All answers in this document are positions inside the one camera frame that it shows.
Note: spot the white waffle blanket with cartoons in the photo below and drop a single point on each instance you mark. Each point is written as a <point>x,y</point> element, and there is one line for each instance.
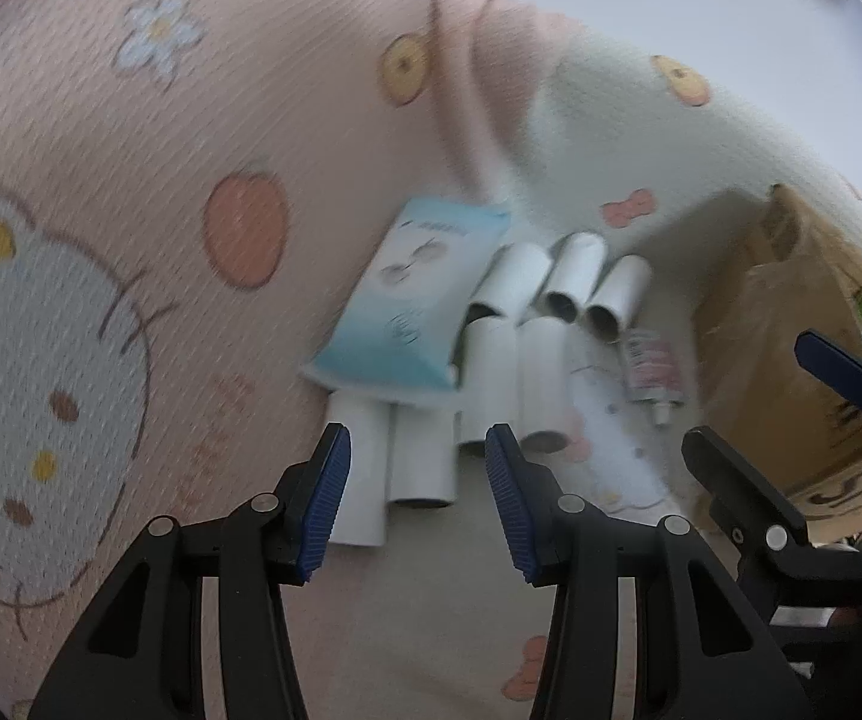
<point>101,165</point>

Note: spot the white red-printed squeeze tube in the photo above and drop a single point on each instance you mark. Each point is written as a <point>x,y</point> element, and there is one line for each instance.
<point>648,367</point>

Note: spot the brown cardboard box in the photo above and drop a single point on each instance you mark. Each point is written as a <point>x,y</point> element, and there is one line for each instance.
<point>768,360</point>

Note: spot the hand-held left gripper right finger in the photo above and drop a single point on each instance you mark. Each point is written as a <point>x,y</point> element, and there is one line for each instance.
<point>509,506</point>

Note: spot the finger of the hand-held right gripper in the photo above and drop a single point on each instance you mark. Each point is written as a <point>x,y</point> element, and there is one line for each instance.
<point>835,364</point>
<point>738,487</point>

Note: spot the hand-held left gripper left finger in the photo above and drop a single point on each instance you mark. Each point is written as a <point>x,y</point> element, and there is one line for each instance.
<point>326,499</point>

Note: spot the pile of white tubes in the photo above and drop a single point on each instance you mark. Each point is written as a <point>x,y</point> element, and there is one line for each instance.
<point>543,382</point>

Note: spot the blue wet wipes packet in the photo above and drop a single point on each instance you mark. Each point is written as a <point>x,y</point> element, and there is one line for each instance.
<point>416,292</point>

